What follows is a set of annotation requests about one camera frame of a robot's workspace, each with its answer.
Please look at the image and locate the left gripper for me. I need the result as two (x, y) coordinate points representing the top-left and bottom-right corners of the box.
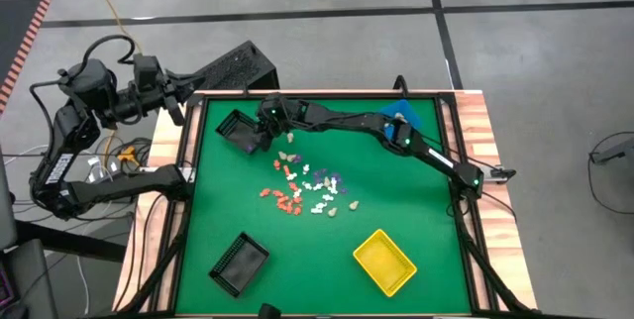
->
(148, 71), (208, 128)

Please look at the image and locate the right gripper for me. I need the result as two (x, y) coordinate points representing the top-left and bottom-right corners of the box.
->
(249, 92), (302, 156)

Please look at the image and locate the black plastic mesh basket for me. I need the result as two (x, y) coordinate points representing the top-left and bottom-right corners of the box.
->
(215, 109), (271, 156)
(207, 231), (271, 299)

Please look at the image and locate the black computer tower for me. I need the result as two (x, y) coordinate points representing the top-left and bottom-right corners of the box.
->
(190, 40), (281, 93)

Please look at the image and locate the blue plastic mesh basket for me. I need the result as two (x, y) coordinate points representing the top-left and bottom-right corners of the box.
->
(378, 99), (423, 142)

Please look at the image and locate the yellow plastic mesh basket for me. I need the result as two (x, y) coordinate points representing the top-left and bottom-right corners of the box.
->
(352, 228), (418, 298)

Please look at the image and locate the hazard-striped black floor mat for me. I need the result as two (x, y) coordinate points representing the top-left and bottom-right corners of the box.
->
(0, 0), (53, 112)

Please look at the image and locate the small grey hub box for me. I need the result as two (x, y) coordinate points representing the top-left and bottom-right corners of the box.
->
(487, 164), (517, 182)

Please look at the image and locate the wooden table border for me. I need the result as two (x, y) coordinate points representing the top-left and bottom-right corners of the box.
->
(112, 89), (539, 316)

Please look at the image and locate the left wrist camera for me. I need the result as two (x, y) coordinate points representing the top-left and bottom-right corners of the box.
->
(132, 53), (163, 91)

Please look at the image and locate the orange cable plug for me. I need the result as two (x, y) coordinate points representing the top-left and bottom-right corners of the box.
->
(117, 145), (141, 165)

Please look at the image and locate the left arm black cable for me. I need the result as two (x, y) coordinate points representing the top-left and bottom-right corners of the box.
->
(28, 34), (138, 132)

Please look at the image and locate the yellow cable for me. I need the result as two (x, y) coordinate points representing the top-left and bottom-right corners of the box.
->
(76, 0), (143, 161)

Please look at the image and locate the black clamp mount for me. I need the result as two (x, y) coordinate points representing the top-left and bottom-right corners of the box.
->
(393, 74), (412, 98)

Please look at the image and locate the black floor cable loop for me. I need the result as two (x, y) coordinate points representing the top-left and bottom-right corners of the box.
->
(587, 130), (634, 216)

